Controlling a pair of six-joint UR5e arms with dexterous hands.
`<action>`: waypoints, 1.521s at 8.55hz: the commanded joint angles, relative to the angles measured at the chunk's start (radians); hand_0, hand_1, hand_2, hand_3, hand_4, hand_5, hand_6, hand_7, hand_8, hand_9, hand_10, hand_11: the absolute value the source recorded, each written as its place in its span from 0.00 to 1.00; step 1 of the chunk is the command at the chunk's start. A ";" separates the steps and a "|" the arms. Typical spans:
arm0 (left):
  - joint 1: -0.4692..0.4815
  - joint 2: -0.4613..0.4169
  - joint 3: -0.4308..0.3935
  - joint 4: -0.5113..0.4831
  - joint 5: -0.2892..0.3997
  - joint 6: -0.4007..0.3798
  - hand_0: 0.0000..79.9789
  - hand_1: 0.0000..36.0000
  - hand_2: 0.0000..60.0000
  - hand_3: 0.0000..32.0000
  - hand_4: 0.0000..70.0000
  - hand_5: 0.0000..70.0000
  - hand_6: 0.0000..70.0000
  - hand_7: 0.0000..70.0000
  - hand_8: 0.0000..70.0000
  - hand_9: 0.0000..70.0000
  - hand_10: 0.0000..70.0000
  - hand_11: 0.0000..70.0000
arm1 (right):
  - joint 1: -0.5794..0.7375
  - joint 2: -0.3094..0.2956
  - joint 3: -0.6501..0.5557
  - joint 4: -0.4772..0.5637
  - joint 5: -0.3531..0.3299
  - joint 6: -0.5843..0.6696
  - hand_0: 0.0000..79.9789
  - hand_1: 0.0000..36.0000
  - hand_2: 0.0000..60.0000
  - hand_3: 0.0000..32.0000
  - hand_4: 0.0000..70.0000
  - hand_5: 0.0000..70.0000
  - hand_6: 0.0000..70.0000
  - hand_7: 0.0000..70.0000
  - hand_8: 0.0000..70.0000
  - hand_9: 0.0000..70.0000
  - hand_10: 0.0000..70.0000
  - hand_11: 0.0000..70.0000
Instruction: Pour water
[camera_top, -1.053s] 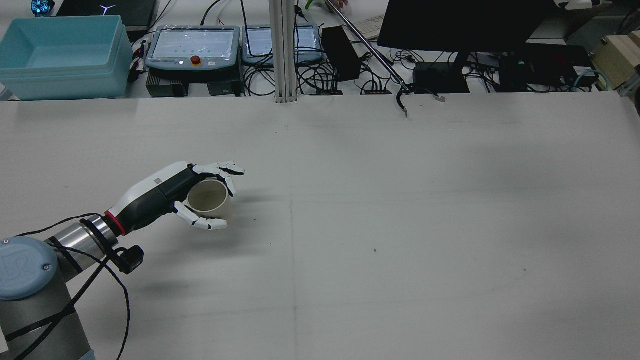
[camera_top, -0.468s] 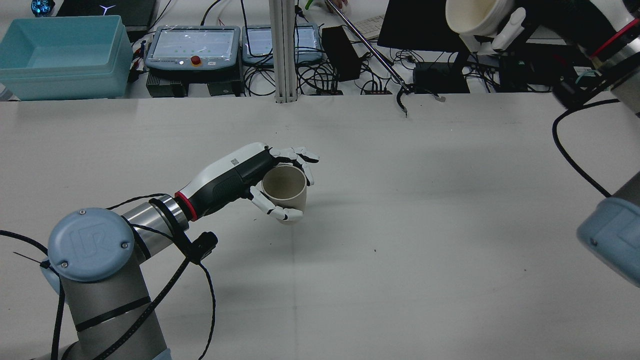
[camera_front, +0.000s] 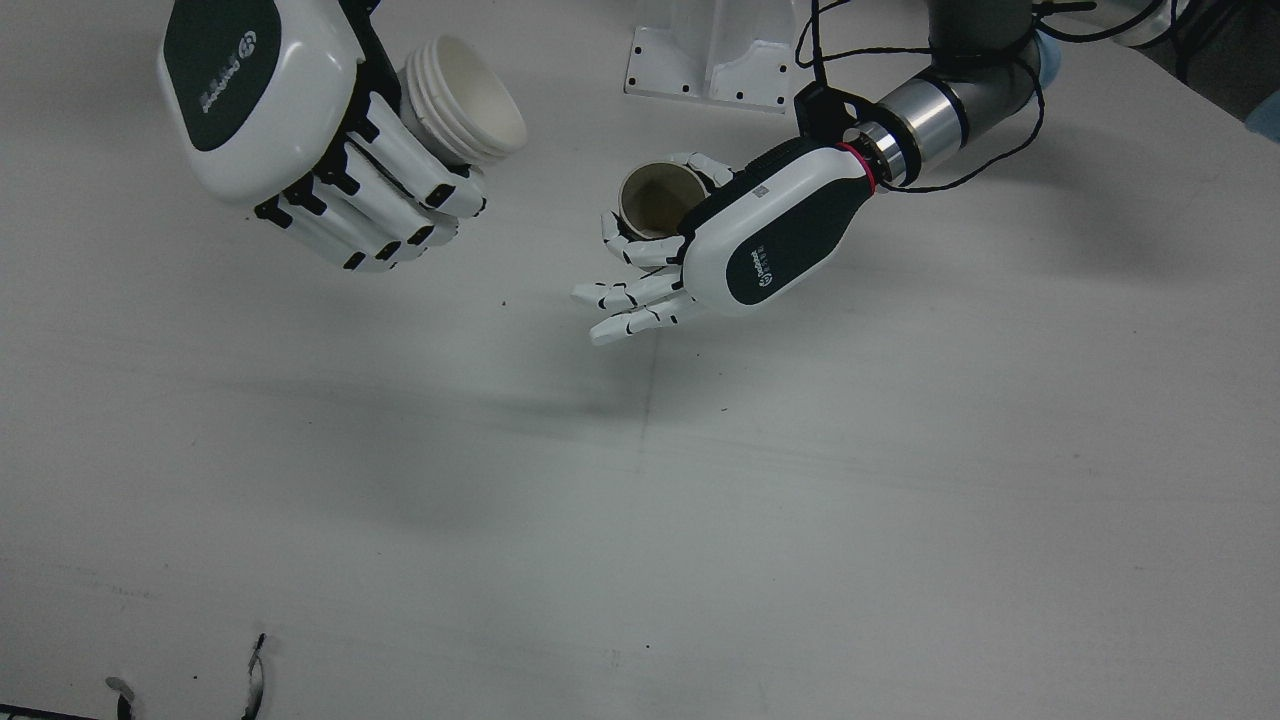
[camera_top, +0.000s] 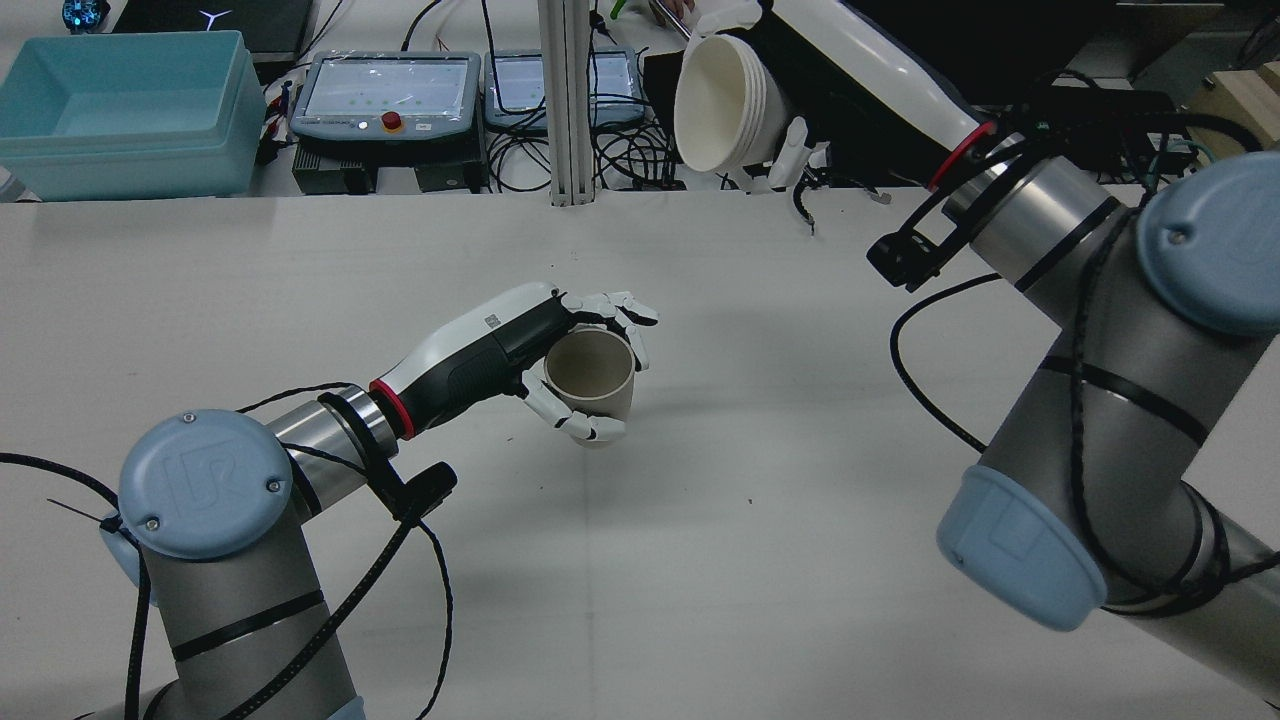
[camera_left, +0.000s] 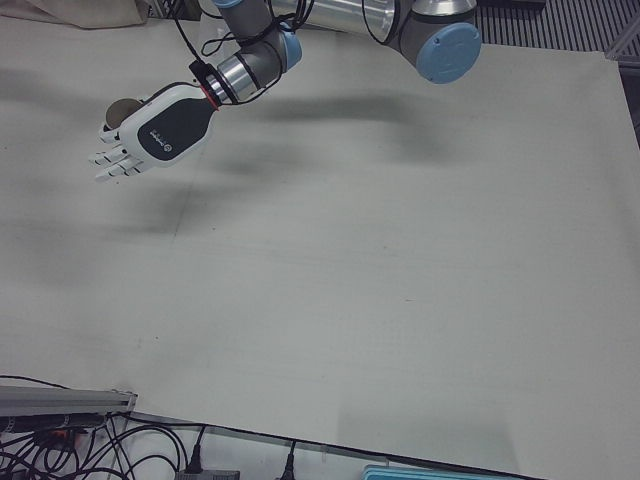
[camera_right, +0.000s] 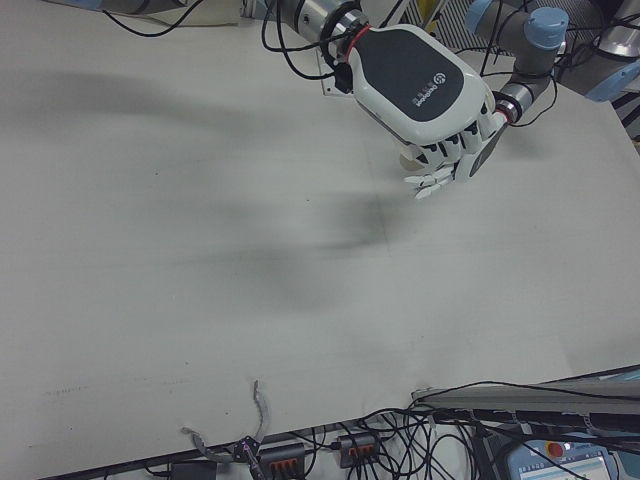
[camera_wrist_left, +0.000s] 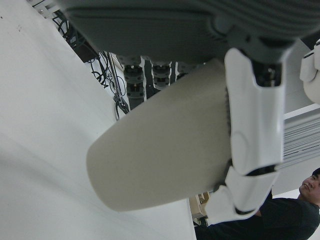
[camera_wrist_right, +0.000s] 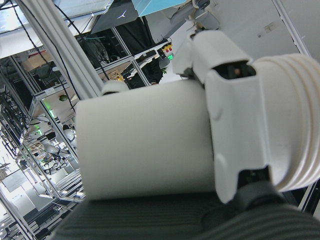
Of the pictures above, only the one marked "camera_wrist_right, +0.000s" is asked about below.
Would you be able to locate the black laptop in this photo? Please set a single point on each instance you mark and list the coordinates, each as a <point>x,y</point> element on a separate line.
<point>112,21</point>

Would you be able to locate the teal box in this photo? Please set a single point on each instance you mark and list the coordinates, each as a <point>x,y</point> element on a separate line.
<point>155,6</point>

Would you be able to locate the green ball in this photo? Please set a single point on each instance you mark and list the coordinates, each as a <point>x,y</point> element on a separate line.
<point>63,98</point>

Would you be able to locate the brown cardboard box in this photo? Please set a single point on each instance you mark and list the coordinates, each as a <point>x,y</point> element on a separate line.
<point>35,62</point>

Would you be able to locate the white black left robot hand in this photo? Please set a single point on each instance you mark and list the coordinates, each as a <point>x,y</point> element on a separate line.
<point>208,18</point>

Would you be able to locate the aluminium shelf rack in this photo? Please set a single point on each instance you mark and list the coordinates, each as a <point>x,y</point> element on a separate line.
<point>40,93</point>

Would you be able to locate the white frame post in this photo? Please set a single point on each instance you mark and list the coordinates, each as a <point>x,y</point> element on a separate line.
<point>62,45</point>

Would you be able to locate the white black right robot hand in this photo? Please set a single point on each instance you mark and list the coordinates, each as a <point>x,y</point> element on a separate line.
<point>237,120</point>

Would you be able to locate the emergency stop button box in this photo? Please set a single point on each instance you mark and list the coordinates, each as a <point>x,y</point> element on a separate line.
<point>168,51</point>

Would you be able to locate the black cloth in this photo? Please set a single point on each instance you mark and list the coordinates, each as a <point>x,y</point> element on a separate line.
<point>135,32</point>

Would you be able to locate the white ridged paper cup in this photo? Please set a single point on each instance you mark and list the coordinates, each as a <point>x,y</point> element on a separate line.
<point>140,140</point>

